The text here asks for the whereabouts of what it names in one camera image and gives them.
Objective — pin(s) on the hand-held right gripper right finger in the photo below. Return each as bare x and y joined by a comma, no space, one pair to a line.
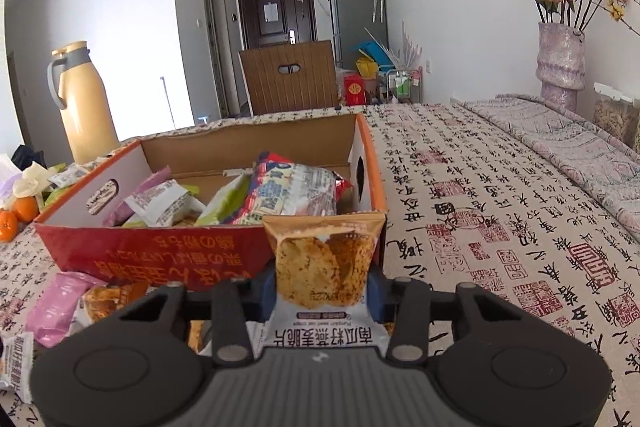
377,299

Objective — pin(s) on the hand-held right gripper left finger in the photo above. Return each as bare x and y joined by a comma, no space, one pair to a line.
265,297

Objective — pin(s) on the oat crisp snack packet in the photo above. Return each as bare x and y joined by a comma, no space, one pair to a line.
112,304
325,267

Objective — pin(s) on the green white snack packet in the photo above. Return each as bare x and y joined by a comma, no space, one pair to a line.
225,204

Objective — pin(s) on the red blue silver snack packet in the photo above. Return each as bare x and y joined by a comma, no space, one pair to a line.
295,187

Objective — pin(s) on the red cardboard box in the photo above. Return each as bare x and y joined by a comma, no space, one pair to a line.
150,252

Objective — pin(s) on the purple snack packet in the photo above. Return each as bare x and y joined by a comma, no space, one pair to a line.
131,202
57,307

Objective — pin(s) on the grey white snack packet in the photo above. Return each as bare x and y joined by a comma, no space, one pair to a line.
15,367

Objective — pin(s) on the red gift box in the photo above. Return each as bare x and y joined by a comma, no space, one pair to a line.
355,91

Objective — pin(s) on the wooden chair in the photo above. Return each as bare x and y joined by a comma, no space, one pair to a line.
290,82

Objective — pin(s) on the mop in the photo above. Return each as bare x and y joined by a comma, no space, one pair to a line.
166,102

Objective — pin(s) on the small white packet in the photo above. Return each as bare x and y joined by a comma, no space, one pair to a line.
75,174

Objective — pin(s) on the yellow bag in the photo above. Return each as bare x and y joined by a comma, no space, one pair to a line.
367,68

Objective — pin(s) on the green small packet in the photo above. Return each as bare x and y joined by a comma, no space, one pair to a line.
57,192

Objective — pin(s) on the blue plastic board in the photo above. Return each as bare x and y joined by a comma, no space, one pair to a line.
375,53

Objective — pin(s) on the grey patterned cloth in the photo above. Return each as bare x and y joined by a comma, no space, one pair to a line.
575,147

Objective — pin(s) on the yellow thermos jug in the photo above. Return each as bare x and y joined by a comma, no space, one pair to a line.
87,107

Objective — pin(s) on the cream plastic bag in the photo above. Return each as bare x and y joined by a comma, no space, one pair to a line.
32,179

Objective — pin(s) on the black bag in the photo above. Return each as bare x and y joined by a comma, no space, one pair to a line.
27,157

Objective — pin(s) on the grey refrigerator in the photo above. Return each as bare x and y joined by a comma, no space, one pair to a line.
355,17

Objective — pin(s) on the dark brown door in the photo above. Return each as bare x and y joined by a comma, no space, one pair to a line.
272,12

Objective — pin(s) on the white plastic bag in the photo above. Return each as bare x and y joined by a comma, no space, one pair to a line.
7,172

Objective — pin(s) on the glittery pink vase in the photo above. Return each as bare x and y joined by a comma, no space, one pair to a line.
560,67

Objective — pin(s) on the clear food jar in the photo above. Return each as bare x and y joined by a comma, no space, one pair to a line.
617,114

